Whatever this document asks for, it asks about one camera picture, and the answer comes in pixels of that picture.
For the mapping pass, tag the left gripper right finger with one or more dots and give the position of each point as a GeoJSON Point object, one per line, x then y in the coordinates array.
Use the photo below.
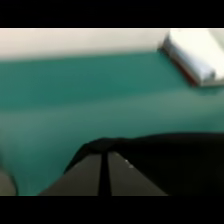
{"type": "Point", "coordinates": [131, 180]}

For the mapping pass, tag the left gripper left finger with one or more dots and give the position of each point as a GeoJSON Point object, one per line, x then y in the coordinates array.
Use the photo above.
{"type": "Point", "coordinates": [81, 178]}

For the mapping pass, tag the black garment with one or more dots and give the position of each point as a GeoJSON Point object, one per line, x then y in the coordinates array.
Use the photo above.
{"type": "Point", "coordinates": [180, 163]}

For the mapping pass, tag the white folded garment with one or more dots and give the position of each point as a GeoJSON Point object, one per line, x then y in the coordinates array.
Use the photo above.
{"type": "Point", "coordinates": [196, 53]}

